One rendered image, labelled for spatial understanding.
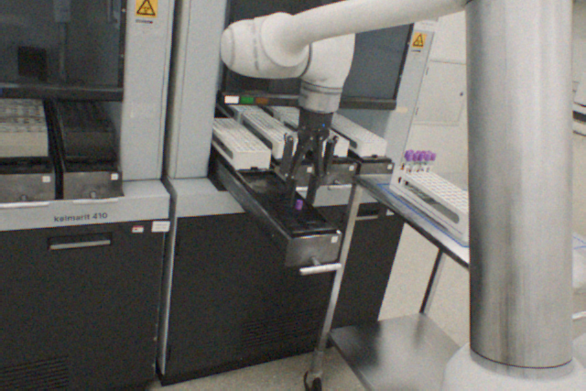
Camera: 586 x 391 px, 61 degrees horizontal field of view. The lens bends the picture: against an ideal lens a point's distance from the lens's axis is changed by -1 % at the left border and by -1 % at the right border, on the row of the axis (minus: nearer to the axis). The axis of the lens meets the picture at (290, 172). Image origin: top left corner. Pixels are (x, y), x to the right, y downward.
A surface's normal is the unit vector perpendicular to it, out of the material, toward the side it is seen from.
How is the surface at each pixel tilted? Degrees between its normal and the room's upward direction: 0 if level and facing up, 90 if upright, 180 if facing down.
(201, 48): 90
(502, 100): 83
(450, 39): 90
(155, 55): 90
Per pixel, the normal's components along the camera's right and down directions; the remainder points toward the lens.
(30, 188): 0.45, 0.39
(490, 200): -0.80, 0.06
